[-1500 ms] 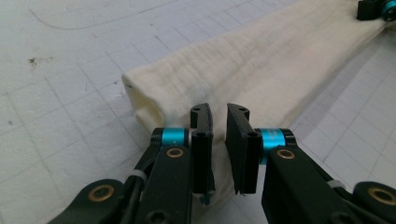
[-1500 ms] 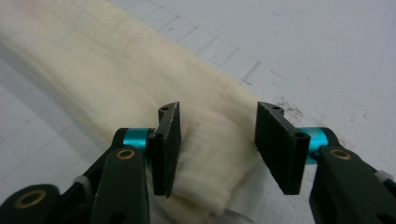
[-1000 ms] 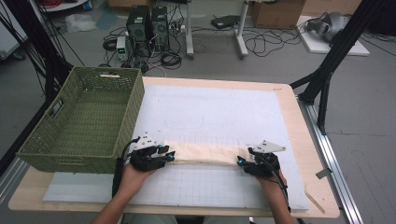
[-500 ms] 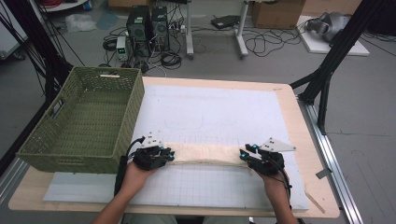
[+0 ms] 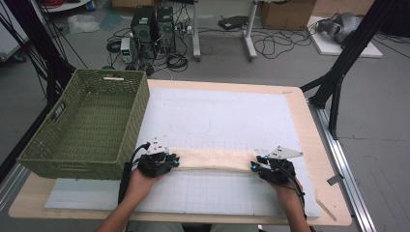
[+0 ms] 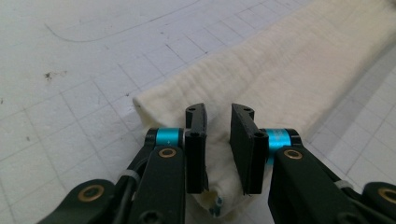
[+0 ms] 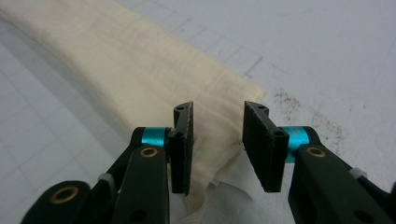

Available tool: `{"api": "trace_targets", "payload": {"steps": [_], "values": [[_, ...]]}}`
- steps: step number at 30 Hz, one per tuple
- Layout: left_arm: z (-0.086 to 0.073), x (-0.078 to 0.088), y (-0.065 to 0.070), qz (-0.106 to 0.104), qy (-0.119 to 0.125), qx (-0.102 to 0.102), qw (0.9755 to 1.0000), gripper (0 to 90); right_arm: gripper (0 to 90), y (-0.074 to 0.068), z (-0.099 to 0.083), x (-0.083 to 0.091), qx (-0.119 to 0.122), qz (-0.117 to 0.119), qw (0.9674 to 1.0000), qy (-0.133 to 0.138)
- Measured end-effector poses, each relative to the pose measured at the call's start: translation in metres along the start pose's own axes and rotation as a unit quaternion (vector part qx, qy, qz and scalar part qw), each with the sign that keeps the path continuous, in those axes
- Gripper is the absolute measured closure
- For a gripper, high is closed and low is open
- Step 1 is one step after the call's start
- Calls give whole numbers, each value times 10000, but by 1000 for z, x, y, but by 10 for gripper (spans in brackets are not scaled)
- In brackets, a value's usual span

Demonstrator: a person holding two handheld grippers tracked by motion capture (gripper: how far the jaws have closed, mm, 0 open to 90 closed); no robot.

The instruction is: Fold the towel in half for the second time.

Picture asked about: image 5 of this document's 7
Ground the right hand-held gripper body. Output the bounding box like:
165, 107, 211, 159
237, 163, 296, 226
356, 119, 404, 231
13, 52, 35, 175
257, 145, 305, 187

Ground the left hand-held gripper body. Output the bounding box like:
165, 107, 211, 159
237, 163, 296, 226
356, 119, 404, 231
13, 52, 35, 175
136, 137, 174, 179

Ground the cream printed muslin cloth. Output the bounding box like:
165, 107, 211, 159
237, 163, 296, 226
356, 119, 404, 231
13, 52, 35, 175
169, 147, 259, 173

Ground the green woven plastic basket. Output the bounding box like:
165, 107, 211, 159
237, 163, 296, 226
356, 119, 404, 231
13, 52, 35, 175
16, 68, 151, 181

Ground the person's right hand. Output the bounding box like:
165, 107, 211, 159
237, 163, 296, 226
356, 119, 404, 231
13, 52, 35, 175
273, 178, 306, 211

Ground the person's left hand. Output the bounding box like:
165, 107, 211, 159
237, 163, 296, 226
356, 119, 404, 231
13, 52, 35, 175
126, 167, 162, 208

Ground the white grid mat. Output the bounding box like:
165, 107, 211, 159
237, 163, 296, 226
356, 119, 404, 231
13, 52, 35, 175
44, 86, 322, 218

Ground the thin wooden stick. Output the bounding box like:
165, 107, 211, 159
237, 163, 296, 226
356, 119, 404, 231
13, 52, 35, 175
316, 197, 338, 222

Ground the grey bench power supply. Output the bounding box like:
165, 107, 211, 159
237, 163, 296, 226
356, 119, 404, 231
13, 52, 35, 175
120, 37, 134, 65

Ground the white floor board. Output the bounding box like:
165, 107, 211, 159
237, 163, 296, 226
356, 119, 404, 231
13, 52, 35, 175
307, 15, 385, 59

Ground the slim black computer tower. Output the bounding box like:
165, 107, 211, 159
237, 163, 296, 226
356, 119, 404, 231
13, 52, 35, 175
156, 6, 177, 54

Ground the large black computer tower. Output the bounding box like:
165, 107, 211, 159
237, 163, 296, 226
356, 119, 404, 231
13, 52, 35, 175
130, 5, 160, 60

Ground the flat black device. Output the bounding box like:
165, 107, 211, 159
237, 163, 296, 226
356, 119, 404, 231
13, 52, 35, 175
218, 14, 249, 31

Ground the large cardboard box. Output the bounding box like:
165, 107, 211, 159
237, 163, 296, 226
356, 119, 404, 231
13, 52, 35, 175
259, 0, 317, 31

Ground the grey helmet-shaped device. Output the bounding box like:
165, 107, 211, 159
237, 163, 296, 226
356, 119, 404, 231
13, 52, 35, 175
316, 12, 364, 44

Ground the clear plastic bag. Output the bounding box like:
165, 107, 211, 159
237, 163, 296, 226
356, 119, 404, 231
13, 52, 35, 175
67, 13, 102, 35

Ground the round white table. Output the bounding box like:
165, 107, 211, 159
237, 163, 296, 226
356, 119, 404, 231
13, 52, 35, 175
38, 0, 95, 14

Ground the right hand-held gripper black cable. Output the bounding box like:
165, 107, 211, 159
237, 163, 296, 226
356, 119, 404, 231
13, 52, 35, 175
274, 159, 308, 220

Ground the hand-held gripper black cable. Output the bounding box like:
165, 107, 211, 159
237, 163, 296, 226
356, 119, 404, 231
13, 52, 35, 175
117, 141, 152, 205
274, 159, 308, 220

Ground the left hand-held gripper black cable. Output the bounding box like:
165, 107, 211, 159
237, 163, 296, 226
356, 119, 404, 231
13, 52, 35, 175
117, 141, 152, 205

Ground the small metal bracket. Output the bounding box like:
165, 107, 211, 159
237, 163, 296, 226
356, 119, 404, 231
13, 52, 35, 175
326, 173, 345, 187

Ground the aluminium rail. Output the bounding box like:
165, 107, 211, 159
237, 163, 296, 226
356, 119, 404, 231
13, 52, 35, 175
308, 99, 377, 232

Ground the coiled black cable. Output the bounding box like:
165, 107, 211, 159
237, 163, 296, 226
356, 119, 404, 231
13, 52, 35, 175
165, 52, 190, 73

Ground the tangle of black floor cables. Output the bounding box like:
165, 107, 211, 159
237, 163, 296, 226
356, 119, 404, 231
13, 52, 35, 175
250, 19, 323, 61

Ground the white desk frame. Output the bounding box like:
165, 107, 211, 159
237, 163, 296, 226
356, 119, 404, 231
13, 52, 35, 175
190, 0, 259, 63

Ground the black metal frame strut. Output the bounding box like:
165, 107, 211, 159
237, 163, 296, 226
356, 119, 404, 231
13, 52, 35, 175
299, 0, 399, 140

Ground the black metal frame with cables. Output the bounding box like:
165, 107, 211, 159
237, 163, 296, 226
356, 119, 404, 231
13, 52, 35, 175
0, 0, 78, 109

